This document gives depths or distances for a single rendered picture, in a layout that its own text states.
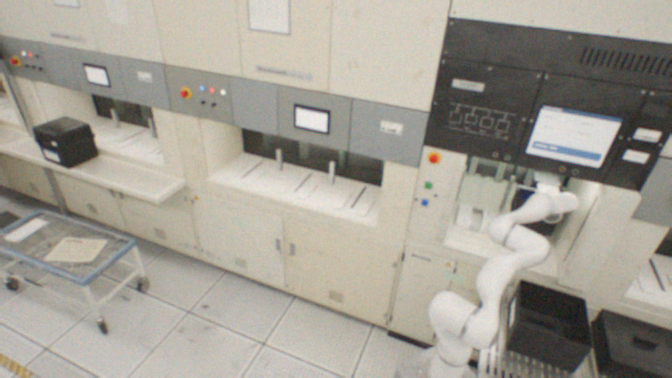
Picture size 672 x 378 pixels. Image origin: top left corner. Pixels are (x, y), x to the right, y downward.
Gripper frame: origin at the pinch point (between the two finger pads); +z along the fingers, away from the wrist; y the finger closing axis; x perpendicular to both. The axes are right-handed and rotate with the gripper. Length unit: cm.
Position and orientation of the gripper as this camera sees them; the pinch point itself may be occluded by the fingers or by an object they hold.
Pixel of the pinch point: (545, 182)
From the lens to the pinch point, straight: 220.9
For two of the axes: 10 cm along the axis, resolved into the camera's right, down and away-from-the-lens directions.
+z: 3.5, -5.1, 7.9
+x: 0.5, -8.3, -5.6
